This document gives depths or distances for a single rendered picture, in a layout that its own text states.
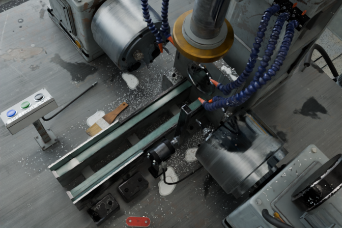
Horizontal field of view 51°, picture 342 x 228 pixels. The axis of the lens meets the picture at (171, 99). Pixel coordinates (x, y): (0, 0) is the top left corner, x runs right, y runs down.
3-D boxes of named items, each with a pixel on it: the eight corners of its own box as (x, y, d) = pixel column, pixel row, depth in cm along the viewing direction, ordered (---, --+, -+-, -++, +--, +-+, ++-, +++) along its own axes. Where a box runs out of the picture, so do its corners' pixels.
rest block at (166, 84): (171, 79, 157) (174, 64, 147) (181, 90, 155) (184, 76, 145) (161, 86, 155) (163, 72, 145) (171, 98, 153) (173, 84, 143)
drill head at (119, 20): (122, 3, 160) (120, -42, 138) (174, 58, 149) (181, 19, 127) (74, 29, 151) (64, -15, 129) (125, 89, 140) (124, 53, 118)
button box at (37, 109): (50, 96, 126) (44, 86, 122) (59, 107, 122) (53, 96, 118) (4, 123, 120) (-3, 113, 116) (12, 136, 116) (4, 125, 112)
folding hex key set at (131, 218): (125, 226, 128) (125, 225, 126) (126, 217, 129) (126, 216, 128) (149, 227, 128) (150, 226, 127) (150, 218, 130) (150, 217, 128)
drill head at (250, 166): (223, 109, 140) (239, 77, 118) (301, 192, 127) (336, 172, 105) (174, 146, 131) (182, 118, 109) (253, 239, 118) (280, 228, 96)
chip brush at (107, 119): (122, 100, 151) (122, 98, 150) (130, 107, 149) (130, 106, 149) (84, 132, 143) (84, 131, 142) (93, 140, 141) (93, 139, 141)
